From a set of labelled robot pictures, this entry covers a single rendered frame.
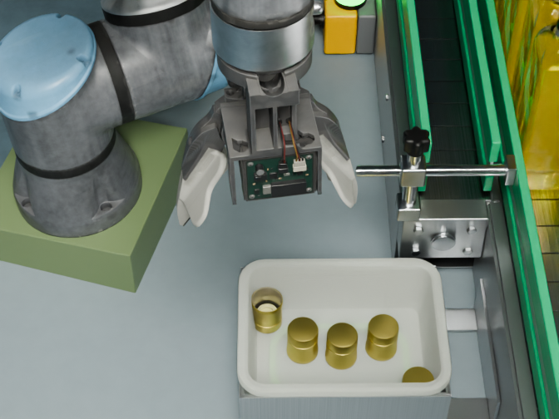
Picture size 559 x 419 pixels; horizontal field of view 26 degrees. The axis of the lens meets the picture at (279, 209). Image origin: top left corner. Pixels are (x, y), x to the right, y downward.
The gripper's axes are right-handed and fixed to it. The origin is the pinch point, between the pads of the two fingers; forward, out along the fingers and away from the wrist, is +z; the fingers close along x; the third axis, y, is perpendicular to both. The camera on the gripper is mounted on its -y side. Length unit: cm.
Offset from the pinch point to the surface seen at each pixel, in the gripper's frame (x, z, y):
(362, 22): 21, 26, -56
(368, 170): 12.8, 13.8, -16.3
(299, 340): 3.9, 28.8, -6.5
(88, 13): -22, 102, -163
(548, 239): 32.0, 22.2, -10.7
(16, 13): -39, 102, -166
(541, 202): 32.8, 22.0, -16.0
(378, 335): 12.4, 28.9, -5.9
